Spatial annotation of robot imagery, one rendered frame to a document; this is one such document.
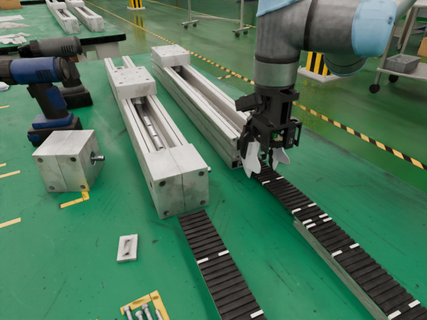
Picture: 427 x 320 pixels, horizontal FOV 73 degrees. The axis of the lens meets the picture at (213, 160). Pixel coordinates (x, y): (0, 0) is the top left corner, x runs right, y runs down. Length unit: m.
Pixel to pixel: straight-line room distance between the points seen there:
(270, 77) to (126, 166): 0.40
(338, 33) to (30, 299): 0.58
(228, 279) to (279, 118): 0.27
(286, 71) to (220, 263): 0.32
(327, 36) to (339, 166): 0.36
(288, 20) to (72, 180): 0.50
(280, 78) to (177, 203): 0.29
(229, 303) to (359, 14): 0.42
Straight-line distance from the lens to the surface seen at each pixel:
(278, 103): 0.51
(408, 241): 0.61
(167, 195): 0.53
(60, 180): 0.67
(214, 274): 0.44
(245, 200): 0.59
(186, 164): 0.53
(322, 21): 0.47
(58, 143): 0.68
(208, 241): 0.47
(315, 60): 3.93
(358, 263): 0.50
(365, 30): 0.47
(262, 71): 0.50
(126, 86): 0.85
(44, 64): 0.81
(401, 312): 0.47
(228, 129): 0.66
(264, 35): 0.49
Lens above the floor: 1.18
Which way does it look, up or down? 34 degrees down
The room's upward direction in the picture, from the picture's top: 1 degrees counter-clockwise
